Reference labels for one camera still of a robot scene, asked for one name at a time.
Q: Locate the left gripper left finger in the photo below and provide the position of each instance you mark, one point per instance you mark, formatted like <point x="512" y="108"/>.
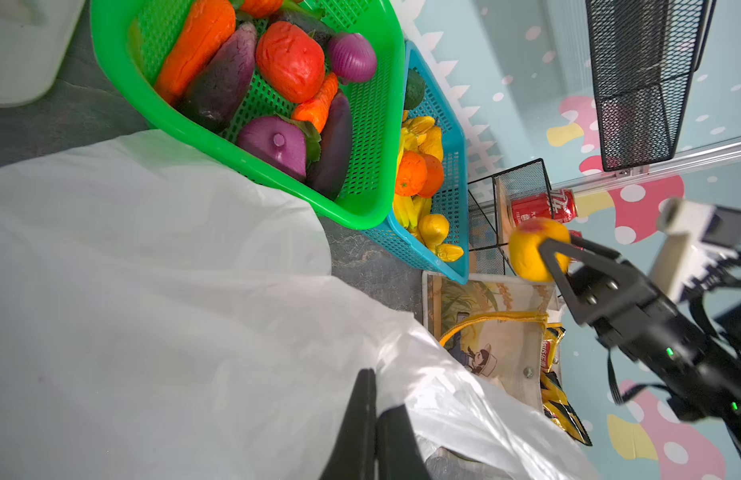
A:
<point x="353" y="455"/>

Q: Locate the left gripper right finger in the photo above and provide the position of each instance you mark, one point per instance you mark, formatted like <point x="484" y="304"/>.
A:
<point x="398" y="456"/>

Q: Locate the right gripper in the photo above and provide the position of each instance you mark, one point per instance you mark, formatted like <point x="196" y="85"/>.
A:
<point x="624" y="308"/>

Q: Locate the yellow peach fruit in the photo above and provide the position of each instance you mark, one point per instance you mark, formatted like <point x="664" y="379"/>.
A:
<point x="524" y="244"/>

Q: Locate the white canvas tote bag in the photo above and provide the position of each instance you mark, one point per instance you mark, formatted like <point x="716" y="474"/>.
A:
<point x="493" y="326"/>

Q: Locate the yellow black snack bag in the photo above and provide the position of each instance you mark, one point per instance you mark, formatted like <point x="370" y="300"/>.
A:
<point x="555" y="404"/>

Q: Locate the white plastic grocery bag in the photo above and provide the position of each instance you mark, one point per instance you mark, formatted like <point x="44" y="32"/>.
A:
<point x="163" y="317"/>

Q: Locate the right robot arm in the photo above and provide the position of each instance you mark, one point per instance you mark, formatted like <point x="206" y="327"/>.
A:
<point x="703" y="242"/>

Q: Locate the left red cola can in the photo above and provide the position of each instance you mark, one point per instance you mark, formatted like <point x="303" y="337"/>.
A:
<point x="558" y="205"/>

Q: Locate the teal plastic basket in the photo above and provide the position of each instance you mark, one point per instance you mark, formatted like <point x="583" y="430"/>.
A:
<point x="427" y="227"/>

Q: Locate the orange fruit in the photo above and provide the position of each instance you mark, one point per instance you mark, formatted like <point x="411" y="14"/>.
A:
<point x="411" y="174"/>
<point x="434" y="178"/>

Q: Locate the banana bunch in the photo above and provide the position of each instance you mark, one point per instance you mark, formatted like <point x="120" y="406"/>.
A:
<point x="408" y="211"/>

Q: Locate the green avocado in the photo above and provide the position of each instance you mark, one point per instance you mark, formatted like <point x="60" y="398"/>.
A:
<point x="415" y="90"/>

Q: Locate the purple onion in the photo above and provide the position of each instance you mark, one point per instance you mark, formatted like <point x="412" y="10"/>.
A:
<point x="352" y="57"/>

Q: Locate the purple turnip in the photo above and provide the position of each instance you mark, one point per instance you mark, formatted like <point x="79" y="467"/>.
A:
<point x="287" y="145"/>

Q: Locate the small orange carrot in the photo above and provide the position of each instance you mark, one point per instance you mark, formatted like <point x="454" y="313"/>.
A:
<point x="315" y="111"/>

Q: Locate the red tomato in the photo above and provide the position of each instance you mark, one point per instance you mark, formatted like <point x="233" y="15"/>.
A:
<point x="291" y="62"/>

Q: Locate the dark purple eggplant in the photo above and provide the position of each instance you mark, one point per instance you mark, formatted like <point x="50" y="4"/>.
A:
<point x="215" y="95"/>

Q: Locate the red bell pepper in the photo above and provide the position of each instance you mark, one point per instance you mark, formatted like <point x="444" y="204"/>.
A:
<point x="259" y="8"/>

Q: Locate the long orange carrot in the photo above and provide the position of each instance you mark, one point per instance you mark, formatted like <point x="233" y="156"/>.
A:
<point x="208" y="25"/>

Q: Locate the green plastic basket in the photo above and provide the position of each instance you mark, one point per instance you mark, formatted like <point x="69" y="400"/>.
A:
<point x="133" y="38"/>

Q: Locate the white cutting board tray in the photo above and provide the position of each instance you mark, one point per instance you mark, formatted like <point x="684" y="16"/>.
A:
<point x="34" y="37"/>

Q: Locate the black wire wooden shelf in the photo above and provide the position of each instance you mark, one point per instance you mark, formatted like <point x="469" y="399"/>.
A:
<point x="489" y="214"/>

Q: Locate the black mesh wall basket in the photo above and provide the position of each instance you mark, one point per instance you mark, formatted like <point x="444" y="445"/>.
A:
<point x="643" y="55"/>

